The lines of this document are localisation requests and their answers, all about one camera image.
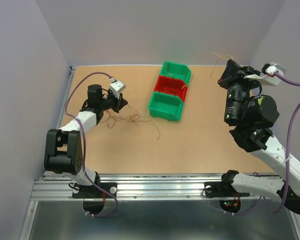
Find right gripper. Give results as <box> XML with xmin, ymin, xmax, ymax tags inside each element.
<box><xmin>218</xmin><ymin>58</ymin><xmax>265</xmax><ymax>123</ymax></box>

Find wire bundle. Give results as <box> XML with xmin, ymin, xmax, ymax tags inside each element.
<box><xmin>99</xmin><ymin>104</ymin><xmax>162</xmax><ymax>140</ymax></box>

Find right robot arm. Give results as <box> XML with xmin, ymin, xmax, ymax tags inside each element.
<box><xmin>217</xmin><ymin>59</ymin><xmax>300</xmax><ymax>215</ymax></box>

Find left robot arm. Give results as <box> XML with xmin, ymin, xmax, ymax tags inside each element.
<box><xmin>44</xmin><ymin>81</ymin><xmax>128</xmax><ymax>199</ymax></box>

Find near green plastic bin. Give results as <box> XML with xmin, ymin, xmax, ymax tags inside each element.
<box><xmin>148</xmin><ymin>91</ymin><xmax>184</xmax><ymax>122</ymax></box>

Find green plastic bin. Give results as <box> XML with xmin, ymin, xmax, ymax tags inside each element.
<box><xmin>148</xmin><ymin>91</ymin><xmax>184</xmax><ymax>122</ymax></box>
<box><xmin>160</xmin><ymin>61</ymin><xmax>192</xmax><ymax>86</ymax></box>

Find far green plastic bin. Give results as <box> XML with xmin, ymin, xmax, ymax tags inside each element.
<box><xmin>160</xmin><ymin>61</ymin><xmax>192</xmax><ymax>86</ymax></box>

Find red plastic bin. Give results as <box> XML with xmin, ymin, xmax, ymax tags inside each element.
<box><xmin>154</xmin><ymin>75</ymin><xmax>188</xmax><ymax>102</ymax></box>

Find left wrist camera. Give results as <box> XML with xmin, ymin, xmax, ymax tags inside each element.
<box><xmin>109</xmin><ymin>78</ymin><xmax>126</xmax><ymax>99</ymax></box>

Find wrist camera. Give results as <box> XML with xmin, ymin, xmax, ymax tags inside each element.
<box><xmin>109</xmin><ymin>78</ymin><xmax>126</xmax><ymax>99</ymax></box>
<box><xmin>260</xmin><ymin>62</ymin><xmax>287</xmax><ymax>87</ymax></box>

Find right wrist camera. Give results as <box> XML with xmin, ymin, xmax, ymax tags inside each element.
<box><xmin>260</xmin><ymin>62</ymin><xmax>287</xmax><ymax>87</ymax></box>

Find left aluminium frame post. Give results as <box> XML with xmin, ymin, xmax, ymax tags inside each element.
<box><xmin>43</xmin><ymin>66</ymin><xmax>79</xmax><ymax>175</ymax></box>

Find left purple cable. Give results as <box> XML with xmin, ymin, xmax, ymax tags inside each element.
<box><xmin>65</xmin><ymin>72</ymin><xmax>119</xmax><ymax>218</ymax></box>

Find aluminium mounting rail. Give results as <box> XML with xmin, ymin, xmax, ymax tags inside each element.
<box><xmin>29</xmin><ymin>172</ymin><xmax>298</xmax><ymax>201</ymax></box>

